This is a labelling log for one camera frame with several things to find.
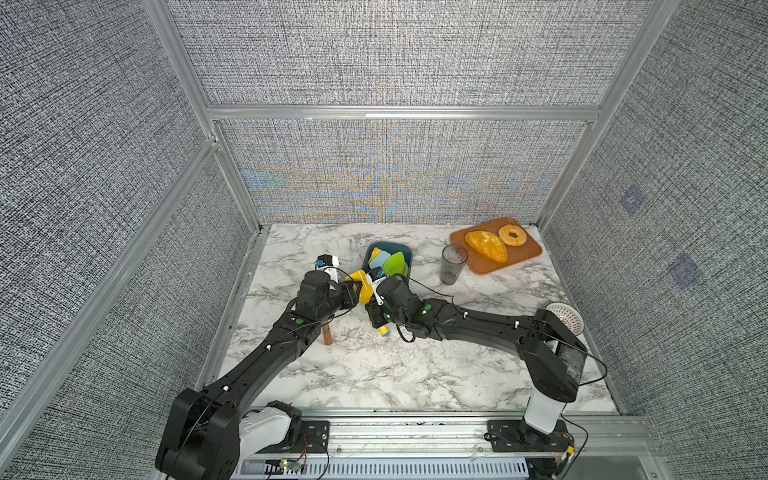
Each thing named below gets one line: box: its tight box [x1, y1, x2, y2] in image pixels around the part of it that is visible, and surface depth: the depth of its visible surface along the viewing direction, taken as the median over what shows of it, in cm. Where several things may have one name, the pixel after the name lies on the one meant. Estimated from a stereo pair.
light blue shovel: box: [369, 250, 391, 269], surface depth 108 cm
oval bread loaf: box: [465, 230, 508, 263], surface depth 111 cm
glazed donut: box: [498, 224, 527, 247], surface depth 116 cm
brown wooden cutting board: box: [450, 217, 543, 275], surface depth 114 cm
